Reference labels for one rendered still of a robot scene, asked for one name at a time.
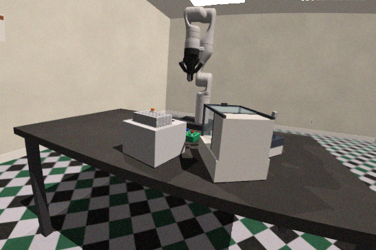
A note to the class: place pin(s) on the green tube rack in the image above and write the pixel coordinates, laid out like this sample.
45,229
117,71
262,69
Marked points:
193,138

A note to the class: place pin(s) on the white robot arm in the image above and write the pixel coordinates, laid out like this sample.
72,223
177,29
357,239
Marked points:
205,45

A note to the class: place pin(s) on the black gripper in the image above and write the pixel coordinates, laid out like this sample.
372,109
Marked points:
191,59

